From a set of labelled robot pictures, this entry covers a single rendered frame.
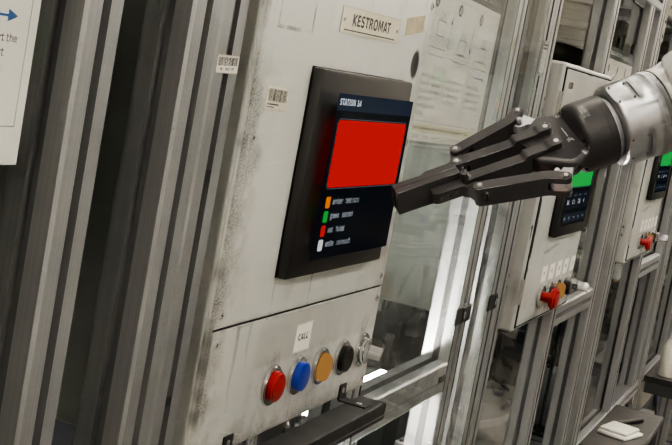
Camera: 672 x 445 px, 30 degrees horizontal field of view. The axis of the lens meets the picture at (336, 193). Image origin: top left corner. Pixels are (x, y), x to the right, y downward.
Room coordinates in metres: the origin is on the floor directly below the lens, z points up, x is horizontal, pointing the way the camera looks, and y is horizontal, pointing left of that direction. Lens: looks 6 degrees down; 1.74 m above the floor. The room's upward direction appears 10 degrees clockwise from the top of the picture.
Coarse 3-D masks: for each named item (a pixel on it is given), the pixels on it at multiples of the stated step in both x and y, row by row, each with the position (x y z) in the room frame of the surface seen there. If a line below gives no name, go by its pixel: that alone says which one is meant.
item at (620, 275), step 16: (656, 224) 3.77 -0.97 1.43; (624, 272) 3.36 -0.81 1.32; (624, 288) 3.42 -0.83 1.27; (608, 304) 3.21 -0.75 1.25; (608, 320) 3.27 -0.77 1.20; (608, 336) 3.32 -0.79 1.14; (608, 352) 3.38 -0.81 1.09; (624, 352) 4.00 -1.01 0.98; (608, 368) 3.43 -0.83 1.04; (592, 384) 3.23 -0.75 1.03; (592, 400) 3.28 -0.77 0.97; (592, 416) 3.33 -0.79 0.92
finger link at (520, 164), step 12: (540, 144) 1.29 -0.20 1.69; (552, 144) 1.28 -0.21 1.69; (516, 156) 1.28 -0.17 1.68; (528, 156) 1.27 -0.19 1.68; (480, 168) 1.28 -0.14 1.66; (492, 168) 1.27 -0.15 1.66; (504, 168) 1.27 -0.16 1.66; (516, 168) 1.28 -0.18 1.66; (528, 168) 1.28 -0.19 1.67; (468, 180) 1.26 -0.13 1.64; (480, 180) 1.27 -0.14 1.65
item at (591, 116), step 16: (592, 96) 1.31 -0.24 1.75; (560, 112) 1.33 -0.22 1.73; (576, 112) 1.29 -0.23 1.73; (592, 112) 1.29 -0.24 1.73; (608, 112) 1.29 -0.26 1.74; (528, 128) 1.32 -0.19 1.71; (560, 128) 1.31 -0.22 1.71; (576, 128) 1.29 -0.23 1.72; (592, 128) 1.28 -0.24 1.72; (608, 128) 1.28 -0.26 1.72; (528, 144) 1.30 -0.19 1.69; (576, 144) 1.29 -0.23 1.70; (592, 144) 1.28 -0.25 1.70; (608, 144) 1.28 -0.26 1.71; (544, 160) 1.28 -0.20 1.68; (560, 160) 1.27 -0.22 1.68; (576, 160) 1.27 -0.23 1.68; (592, 160) 1.28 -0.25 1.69; (608, 160) 1.29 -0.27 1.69
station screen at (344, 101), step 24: (360, 96) 1.21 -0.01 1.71; (336, 120) 1.17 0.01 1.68; (360, 120) 1.23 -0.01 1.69; (384, 120) 1.29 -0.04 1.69; (408, 120) 1.36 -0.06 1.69; (336, 192) 1.20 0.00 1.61; (360, 192) 1.26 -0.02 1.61; (384, 192) 1.33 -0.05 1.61; (336, 216) 1.21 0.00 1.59; (360, 216) 1.27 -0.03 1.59; (384, 216) 1.34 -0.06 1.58; (336, 240) 1.22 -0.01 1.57; (360, 240) 1.28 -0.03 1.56; (384, 240) 1.35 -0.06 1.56
